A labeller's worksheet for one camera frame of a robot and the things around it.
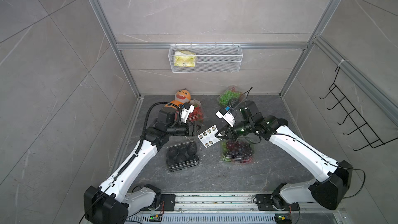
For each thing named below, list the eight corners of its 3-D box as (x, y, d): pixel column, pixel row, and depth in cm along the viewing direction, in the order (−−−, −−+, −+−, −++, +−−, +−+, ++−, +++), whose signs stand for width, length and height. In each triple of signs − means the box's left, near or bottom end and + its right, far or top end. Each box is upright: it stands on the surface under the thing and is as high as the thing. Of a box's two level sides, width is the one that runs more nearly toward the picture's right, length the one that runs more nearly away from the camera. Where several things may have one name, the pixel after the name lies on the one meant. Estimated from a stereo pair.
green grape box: (215, 103, 114) (216, 98, 109) (230, 90, 123) (231, 84, 119) (229, 112, 109) (230, 106, 104) (243, 97, 118) (245, 91, 113)
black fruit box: (169, 174, 84) (166, 170, 77) (167, 152, 92) (165, 146, 86) (201, 167, 86) (200, 162, 80) (196, 145, 94) (195, 140, 88)
